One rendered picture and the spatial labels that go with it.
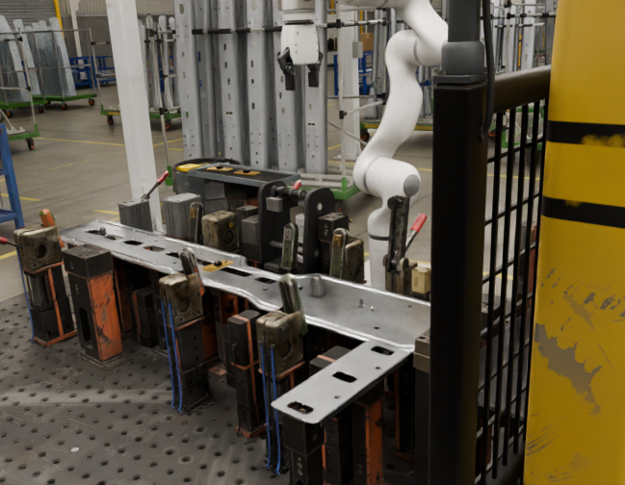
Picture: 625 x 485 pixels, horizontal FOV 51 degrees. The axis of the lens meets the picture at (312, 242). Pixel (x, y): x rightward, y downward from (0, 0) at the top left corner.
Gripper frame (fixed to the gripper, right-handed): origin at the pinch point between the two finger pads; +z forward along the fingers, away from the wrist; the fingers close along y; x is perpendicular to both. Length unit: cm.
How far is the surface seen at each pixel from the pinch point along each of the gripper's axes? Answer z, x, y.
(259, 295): 45, 13, 33
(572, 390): 18, 98, 78
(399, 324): 45, 48, 28
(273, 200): 29.5, -4.2, 9.4
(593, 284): 7, 99, 78
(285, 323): 41, 33, 46
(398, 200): 23.5, 36.9, 11.7
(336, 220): 33.4, 14.0, 5.3
